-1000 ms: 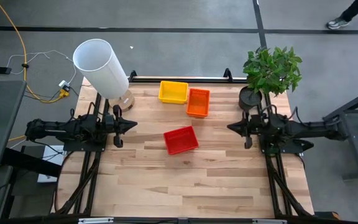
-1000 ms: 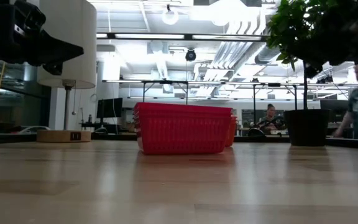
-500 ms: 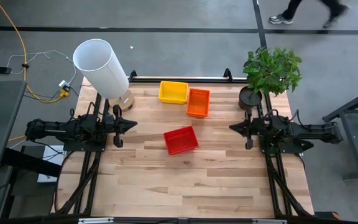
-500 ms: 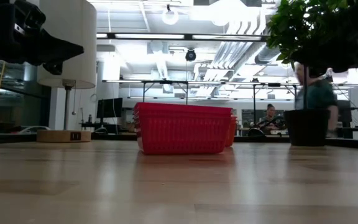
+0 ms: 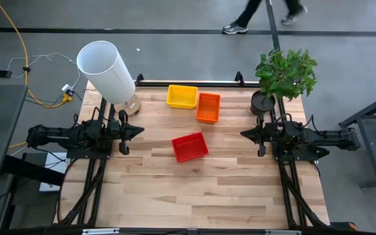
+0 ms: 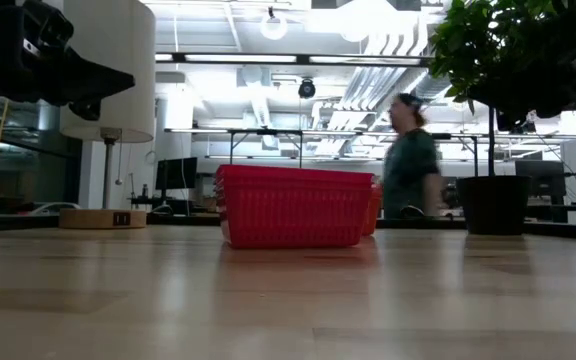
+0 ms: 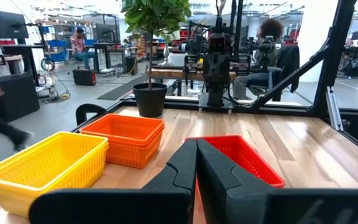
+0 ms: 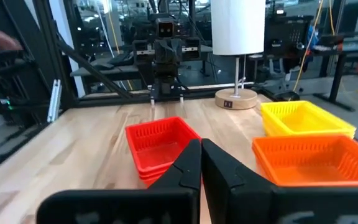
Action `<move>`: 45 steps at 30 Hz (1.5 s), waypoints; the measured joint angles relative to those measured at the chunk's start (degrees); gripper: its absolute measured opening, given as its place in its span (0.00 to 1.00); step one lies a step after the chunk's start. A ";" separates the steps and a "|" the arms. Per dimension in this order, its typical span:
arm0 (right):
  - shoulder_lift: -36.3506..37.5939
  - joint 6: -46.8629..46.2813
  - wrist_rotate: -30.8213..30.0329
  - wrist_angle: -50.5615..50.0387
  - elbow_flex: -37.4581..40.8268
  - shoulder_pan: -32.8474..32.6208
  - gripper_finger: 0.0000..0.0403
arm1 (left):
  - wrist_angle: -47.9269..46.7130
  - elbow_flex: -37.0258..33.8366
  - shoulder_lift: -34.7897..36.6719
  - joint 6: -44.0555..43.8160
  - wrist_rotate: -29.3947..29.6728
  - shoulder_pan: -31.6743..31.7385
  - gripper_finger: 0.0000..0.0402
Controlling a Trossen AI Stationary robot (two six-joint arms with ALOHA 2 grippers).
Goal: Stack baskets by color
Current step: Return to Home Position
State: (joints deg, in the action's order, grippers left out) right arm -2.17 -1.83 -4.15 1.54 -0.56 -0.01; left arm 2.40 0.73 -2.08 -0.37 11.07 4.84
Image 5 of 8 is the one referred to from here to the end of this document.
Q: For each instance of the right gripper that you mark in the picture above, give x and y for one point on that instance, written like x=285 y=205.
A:
x=269 y=134

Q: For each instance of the white box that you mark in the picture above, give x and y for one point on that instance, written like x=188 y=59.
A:
x=52 y=169

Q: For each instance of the black frame beam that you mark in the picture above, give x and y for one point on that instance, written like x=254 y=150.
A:
x=191 y=232

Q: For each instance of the orange plastic basket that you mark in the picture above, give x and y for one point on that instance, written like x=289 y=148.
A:
x=207 y=121
x=208 y=106

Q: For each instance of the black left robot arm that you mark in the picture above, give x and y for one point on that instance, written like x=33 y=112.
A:
x=64 y=135

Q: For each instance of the silver metal bracket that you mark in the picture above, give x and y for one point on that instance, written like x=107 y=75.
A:
x=100 y=231
x=282 y=232

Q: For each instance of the white power adapter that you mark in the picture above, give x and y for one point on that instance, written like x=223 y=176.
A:
x=67 y=88

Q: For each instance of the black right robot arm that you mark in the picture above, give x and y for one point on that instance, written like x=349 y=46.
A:
x=312 y=137

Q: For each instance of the potted green plant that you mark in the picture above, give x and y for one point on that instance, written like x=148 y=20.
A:
x=284 y=75

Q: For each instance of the white shade table lamp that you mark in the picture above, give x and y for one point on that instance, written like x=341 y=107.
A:
x=106 y=72

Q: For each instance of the person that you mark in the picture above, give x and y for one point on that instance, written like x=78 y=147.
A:
x=250 y=9

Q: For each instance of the black desk leg bar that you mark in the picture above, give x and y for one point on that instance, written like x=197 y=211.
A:
x=31 y=169

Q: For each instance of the yellow plastic basket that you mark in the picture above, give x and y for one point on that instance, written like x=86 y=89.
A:
x=181 y=95
x=181 y=107

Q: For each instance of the black table edge rail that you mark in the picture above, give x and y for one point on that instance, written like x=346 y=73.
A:
x=191 y=84

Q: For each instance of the black and orange device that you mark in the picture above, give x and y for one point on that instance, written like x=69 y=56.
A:
x=344 y=226

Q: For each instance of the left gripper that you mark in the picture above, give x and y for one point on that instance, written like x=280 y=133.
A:
x=122 y=130

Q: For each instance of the red plastic basket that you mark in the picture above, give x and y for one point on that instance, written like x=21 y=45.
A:
x=189 y=146
x=185 y=159

